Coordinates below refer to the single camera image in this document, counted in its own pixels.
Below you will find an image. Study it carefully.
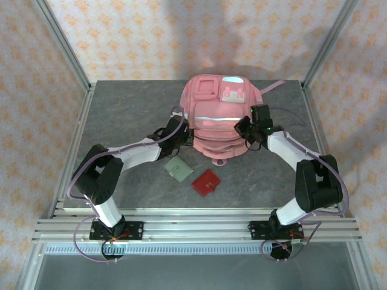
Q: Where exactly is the pink student backpack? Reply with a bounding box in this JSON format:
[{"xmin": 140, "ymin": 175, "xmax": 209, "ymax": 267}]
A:
[{"xmin": 169, "ymin": 74, "xmax": 287, "ymax": 167}]

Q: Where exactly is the red wallet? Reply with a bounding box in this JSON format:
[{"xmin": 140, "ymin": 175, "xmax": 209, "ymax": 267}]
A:
[{"xmin": 191, "ymin": 169, "xmax": 222, "ymax": 198}]

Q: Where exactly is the pale green wallet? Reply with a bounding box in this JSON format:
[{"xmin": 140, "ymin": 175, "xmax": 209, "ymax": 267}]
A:
[{"xmin": 164, "ymin": 155, "xmax": 194, "ymax": 184}]

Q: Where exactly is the aluminium side rail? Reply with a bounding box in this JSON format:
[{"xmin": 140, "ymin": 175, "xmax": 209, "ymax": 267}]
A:
[
  {"xmin": 47, "ymin": 83, "xmax": 97, "ymax": 219},
  {"xmin": 301, "ymin": 84, "xmax": 347, "ymax": 218}
]

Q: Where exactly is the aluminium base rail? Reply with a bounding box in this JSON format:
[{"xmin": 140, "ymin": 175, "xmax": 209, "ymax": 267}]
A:
[{"xmin": 31, "ymin": 207, "xmax": 363, "ymax": 242}]

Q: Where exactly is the aluminium frame post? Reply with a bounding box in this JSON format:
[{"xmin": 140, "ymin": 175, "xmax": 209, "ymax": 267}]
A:
[
  {"xmin": 302, "ymin": 0, "xmax": 360, "ymax": 89},
  {"xmin": 31, "ymin": 0, "xmax": 91, "ymax": 91}
]

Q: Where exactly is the slotted grey cable tray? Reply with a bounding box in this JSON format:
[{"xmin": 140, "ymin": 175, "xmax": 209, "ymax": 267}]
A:
[{"xmin": 45, "ymin": 243, "xmax": 303, "ymax": 256}]

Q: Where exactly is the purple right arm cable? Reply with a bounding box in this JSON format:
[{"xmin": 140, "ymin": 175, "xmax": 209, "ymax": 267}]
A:
[{"xmin": 260, "ymin": 107, "xmax": 350, "ymax": 262}]

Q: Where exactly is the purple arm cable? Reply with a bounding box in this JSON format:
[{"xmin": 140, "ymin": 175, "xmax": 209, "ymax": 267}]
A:
[
  {"xmin": 260, "ymin": 107, "xmax": 350, "ymax": 262},
  {"xmin": 67, "ymin": 105, "xmax": 185, "ymax": 264}
]

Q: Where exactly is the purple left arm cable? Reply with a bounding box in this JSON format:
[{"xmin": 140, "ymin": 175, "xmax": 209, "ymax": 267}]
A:
[{"xmin": 67, "ymin": 105, "xmax": 185, "ymax": 264}]

